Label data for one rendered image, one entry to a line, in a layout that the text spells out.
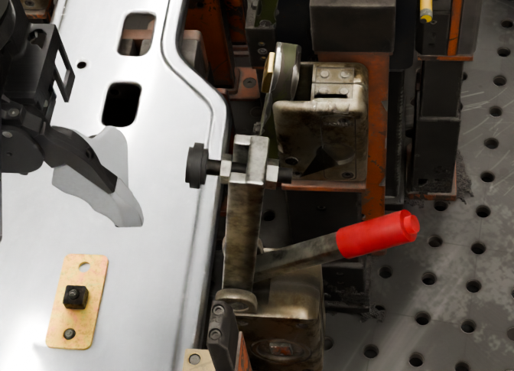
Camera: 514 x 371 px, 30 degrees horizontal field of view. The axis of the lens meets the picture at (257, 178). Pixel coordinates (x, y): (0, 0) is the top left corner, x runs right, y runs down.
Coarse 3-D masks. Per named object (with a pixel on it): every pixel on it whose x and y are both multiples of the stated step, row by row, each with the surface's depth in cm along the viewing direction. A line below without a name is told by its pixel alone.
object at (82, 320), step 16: (80, 256) 80; (96, 256) 80; (64, 272) 79; (80, 272) 79; (96, 272) 79; (64, 288) 79; (80, 288) 77; (96, 288) 78; (64, 304) 77; (80, 304) 77; (96, 304) 78; (64, 320) 77; (80, 320) 77; (48, 336) 76; (80, 336) 76
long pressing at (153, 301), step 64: (64, 0) 98; (128, 0) 96; (128, 64) 92; (128, 128) 88; (192, 128) 87; (192, 192) 83; (0, 256) 81; (64, 256) 81; (128, 256) 80; (192, 256) 79; (0, 320) 78; (128, 320) 77; (192, 320) 76
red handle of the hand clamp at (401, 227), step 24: (384, 216) 63; (408, 216) 63; (312, 240) 67; (336, 240) 66; (360, 240) 64; (384, 240) 63; (408, 240) 62; (264, 264) 69; (288, 264) 68; (312, 264) 67
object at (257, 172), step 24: (240, 144) 59; (264, 144) 59; (192, 168) 58; (216, 168) 59; (240, 168) 59; (264, 168) 58; (288, 168) 59; (240, 192) 58; (240, 216) 61; (240, 240) 63; (240, 264) 66; (240, 288) 69
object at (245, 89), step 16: (192, 0) 112; (208, 0) 112; (192, 16) 115; (208, 16) 115; (224, 16) 117; (208, 32) 117; (224, 32) 117; (208, 48) 120; (224, 48) 119; (224, 64) 122; (224, 80) 125; (240, 80) 127; (256, 80) 127; (240, 96) 126; (256, 96) 126
